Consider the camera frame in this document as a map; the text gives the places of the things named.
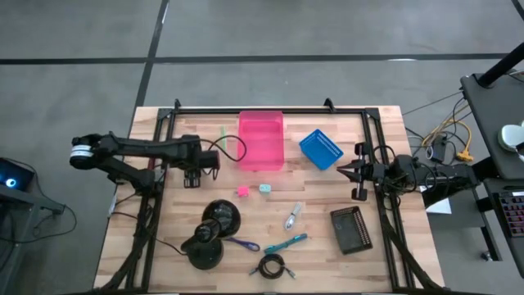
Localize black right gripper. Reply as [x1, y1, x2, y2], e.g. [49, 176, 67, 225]
[337, 142, 388, 202]

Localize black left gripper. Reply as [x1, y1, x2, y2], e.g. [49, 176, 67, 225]
[179, 134, 221, 188]

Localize teal braided USB cable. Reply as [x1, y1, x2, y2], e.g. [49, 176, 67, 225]
[263, 233, 309, 255]

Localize black braided cable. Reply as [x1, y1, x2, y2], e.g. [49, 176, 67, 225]
[248, 252, 297, 280]

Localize pink translucent plastic bin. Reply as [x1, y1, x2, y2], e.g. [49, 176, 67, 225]
[237, 110, 286, 172]

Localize blue plastic mesh basket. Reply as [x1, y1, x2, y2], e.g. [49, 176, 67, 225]
[298, 129, 345, 171]

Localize black desk lamp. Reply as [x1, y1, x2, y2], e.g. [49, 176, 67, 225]
[179, 199, 242, 271]

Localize black plastic mesh basket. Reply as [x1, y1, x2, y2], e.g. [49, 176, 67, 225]
[329, 205, 374, 256]

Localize black power brick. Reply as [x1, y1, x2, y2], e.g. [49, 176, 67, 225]
[428, 134, 449, 163]

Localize white paper sheet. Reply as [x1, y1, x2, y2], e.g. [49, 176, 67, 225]
[425, 197, 453, 216]

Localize black side desk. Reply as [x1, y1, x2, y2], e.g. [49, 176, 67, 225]
[460, 71, 524, 181]

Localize white round object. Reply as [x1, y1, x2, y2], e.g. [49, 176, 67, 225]
[498, 120, 524, 153]

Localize black keyboard desk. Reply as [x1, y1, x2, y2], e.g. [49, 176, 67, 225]
[474, 178, 524, 279]

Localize black keyboard red keys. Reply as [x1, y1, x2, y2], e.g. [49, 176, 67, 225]
[493, 190, 524, 239]

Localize dark metal stand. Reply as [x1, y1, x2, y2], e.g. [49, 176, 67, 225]
[0, 184, 67, 295]

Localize dark device blue light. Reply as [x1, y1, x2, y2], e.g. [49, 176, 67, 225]
[0, 157, 36, 192]

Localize black pole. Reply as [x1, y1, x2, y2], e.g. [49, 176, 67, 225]
[477, 40, 524, 88]

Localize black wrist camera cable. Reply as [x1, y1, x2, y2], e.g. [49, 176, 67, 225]
[199, 134, 248, 163]

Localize black lamp power cord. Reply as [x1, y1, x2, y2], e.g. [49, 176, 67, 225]
[154, 236, 188, 257]

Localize purple braided USB cable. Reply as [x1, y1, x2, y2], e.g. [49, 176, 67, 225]
[224, 236, 261, 252]

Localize black metal table frame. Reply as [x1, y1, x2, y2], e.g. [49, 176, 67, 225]
[93, 98, 447, 295]

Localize yellow cable bundle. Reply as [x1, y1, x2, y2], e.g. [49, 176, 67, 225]
[421, 105, 476, 163]

